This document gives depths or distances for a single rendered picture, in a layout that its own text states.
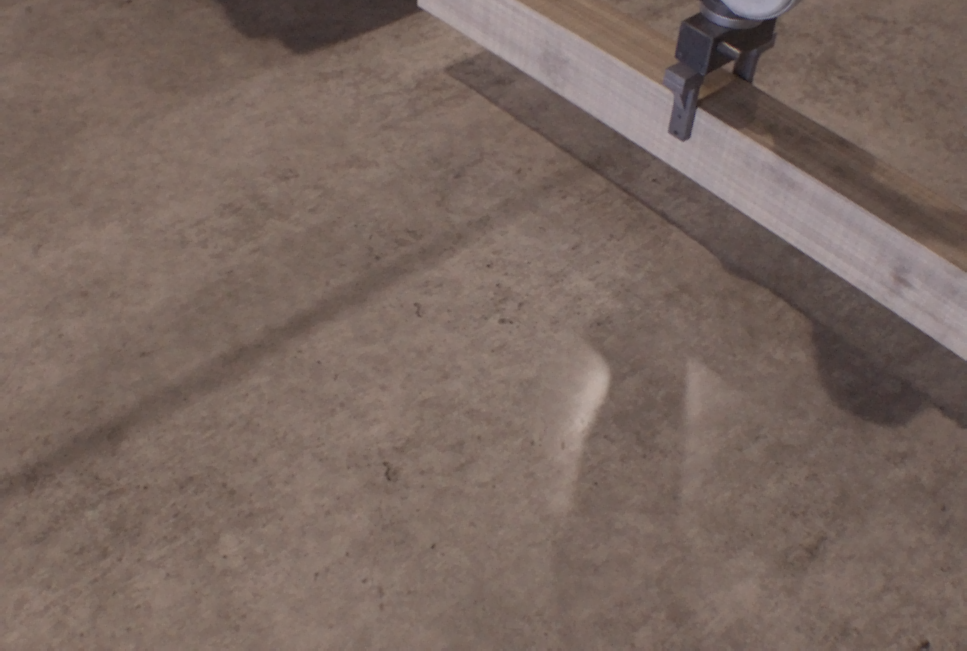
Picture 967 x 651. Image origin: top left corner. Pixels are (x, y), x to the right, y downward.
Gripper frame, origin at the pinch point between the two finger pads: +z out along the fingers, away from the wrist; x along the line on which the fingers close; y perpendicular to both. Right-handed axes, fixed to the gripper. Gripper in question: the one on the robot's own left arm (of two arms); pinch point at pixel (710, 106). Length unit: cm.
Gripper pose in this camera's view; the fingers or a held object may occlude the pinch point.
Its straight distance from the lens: 141.0
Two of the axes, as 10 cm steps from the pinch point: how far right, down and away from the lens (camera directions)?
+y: 6.6, 5.3, -5.3
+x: 7.5, -4.3, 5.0
